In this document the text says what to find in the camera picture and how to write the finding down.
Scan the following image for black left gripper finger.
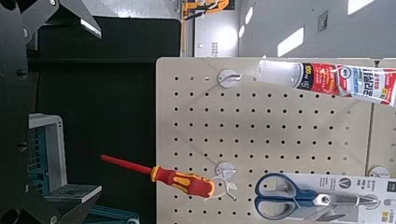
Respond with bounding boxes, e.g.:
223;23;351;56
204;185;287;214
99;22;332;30
22;184;103;224
18;0;103;39

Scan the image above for grey blue plastic crate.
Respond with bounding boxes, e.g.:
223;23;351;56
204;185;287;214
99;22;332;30
27;113;69;195

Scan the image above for red yellow screwdriver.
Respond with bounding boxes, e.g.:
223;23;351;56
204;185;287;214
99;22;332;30
100;154;217;200

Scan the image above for orange machine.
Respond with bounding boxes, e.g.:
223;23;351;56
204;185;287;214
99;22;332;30
182;0;231;18

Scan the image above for white pegboard hook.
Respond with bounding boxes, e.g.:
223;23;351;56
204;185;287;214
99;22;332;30
367;166;390;179
209;161;239;202
217;68;243;89

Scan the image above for beige pegboard panel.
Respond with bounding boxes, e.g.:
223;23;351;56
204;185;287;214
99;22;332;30
365;57;396;180
155;56;376;224

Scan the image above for red white sealant tube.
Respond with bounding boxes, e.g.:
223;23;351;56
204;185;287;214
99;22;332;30
254;59;396;108

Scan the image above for blue handled scissors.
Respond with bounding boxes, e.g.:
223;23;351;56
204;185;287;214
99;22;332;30
253;173;379;221

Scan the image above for grey wall plate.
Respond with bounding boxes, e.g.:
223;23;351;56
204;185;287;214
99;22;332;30
317;10;329;35

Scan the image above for blue-handled scissors in package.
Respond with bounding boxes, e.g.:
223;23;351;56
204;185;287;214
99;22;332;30
279;172;396;224

